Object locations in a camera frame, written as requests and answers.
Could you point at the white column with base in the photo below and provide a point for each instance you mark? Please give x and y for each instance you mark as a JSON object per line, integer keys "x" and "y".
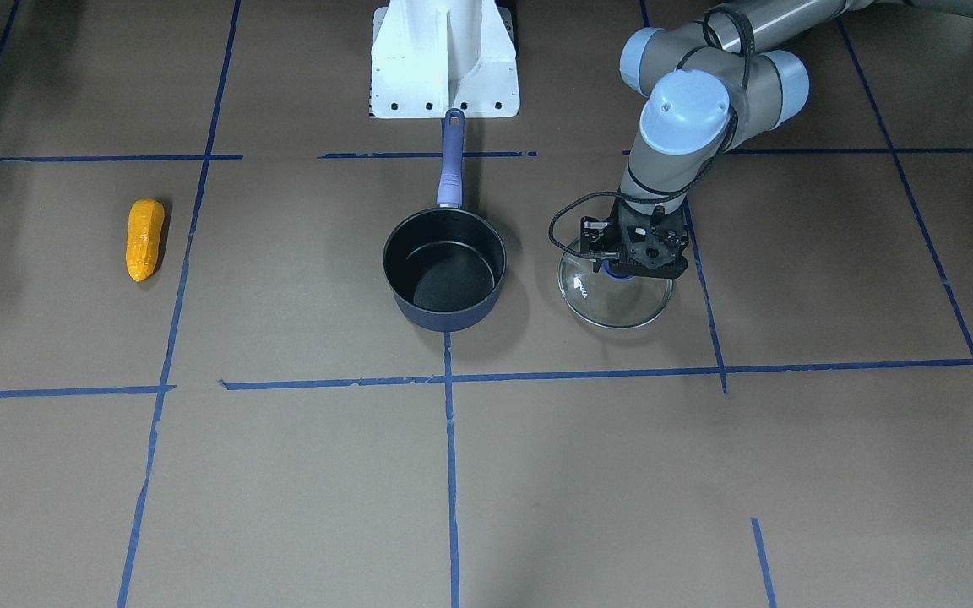
{"x": 432, "y": 56}

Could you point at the glass pot lid blue knob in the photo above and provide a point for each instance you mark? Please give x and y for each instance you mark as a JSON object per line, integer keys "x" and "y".
{"x": 601, "y": 294}

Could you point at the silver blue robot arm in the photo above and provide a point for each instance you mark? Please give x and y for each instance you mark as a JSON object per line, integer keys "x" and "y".
{"x": 709, "y": 86}

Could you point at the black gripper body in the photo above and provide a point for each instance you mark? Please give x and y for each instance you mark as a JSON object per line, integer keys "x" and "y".
{"x": 595, "y": 241}

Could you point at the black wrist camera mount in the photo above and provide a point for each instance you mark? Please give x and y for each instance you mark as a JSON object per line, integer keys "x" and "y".
{"x": 598, "y": 240}

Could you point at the yellow plastic corn cob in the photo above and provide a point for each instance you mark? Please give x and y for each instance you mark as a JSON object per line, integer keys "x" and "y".
{"x": 143, "y": 238}

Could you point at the dark blue saucepan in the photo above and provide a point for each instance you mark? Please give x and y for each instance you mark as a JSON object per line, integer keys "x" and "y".
{"x": 445, "y": 265}

